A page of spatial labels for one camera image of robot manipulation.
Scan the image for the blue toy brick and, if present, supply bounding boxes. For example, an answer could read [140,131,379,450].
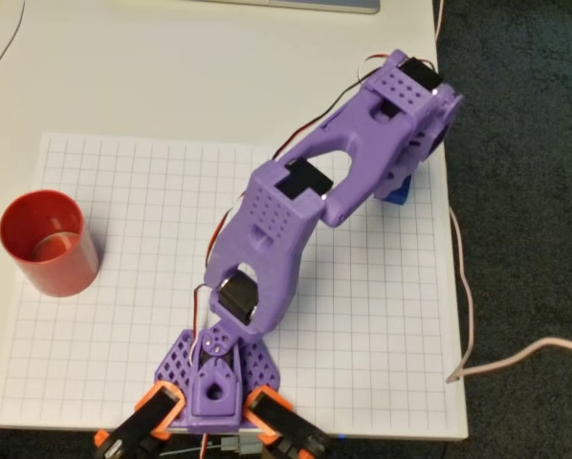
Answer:
[379,175,413,208]

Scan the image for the red cup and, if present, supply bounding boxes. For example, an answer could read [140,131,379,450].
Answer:
[0,189,100,298]

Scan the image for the silver laptop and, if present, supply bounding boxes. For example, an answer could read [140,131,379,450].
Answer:
[180,0,381,15]

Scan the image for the black orange table clamp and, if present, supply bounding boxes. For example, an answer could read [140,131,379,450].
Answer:
[93,381,187,459]
[245,385,330,459]

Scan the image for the grey connector block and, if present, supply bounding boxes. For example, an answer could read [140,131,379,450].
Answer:
[221,434,263,458]

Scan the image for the white grid paper sheet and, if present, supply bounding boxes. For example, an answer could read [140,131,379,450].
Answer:
[0,132,459,434]

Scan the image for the pink cable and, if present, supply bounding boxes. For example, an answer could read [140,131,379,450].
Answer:
[431,0,572,383]

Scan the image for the thin dark cable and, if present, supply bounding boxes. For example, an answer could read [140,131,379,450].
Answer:
[0,0,27,82]

